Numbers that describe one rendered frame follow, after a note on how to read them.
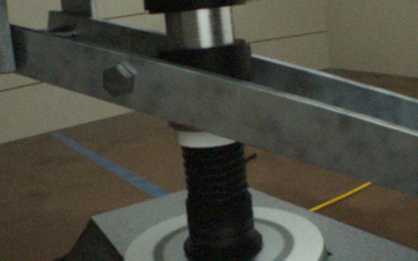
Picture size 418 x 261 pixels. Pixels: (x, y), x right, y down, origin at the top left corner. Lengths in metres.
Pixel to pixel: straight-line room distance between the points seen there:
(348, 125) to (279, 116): 0.06
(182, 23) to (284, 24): 6.14
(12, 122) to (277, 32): 3.33
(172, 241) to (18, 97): 4.59
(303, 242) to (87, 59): 0.29
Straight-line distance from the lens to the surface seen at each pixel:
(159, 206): 0.76
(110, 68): 0.48
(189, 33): 0.47
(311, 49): 6.93
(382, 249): 0.60
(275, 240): 0.57
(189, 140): 0.49
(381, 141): 0.41
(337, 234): 0.63
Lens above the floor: 1.11
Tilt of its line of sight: 15 degrees down
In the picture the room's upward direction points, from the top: 6 degrees counter-clockwise
